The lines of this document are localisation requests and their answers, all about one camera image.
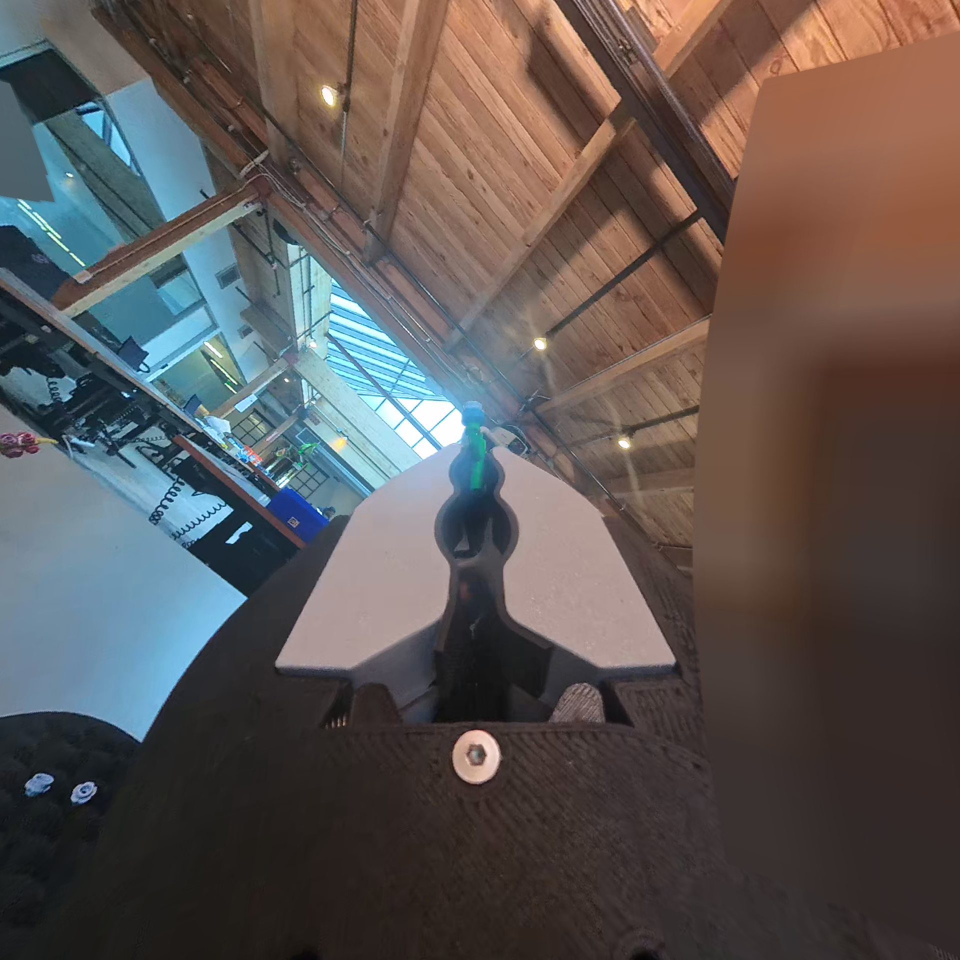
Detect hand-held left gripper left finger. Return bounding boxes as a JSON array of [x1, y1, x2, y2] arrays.
[[274, 442, 475, 687]]

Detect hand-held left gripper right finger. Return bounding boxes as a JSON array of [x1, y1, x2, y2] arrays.
[[480, 447, 678, 699]]

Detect green lego stem blue cap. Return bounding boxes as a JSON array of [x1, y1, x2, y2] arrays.
[[460, 402, 490, 492]]

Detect blue storage bin yellow label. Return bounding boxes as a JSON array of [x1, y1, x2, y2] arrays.
[[268, 487, 331, 550]]

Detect skylight window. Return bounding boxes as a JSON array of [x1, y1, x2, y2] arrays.
[[325, 281, 466, 460]]

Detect long wooden desk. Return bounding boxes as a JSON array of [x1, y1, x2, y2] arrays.
[[0, 268, 331, 575]]

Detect dark textured cloth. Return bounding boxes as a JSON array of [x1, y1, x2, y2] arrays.
[[0, 712, 142, 931]]

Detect black coiled cable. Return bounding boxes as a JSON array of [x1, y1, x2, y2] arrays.
[[148, 480, 230, 543]]

